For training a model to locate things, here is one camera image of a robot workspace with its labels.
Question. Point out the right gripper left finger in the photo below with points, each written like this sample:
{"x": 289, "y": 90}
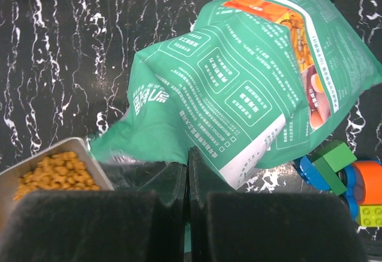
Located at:
{"x": 146, "y": 224}

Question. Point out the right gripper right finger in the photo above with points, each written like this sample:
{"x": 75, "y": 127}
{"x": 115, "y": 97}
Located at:
{"x": 233, "y": 226}

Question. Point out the grey food scoop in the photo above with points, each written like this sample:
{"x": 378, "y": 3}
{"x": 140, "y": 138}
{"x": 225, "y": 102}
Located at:
{"x": 9, "y": 177}

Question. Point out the teal dog food bag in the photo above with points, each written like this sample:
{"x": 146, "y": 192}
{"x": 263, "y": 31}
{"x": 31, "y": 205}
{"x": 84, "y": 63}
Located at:
{"x": 255, "y": 84}

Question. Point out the brown pet food kibble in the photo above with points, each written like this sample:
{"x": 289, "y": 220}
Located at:
{"x": 62, "y": 171}

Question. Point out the green blue toy car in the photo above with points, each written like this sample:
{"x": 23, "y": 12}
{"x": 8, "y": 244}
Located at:
{"x": 321, "y": 169}

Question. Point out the orange blue toy car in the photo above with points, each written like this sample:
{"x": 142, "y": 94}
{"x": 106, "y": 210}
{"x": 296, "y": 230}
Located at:
{"x": 363, "y": 192}

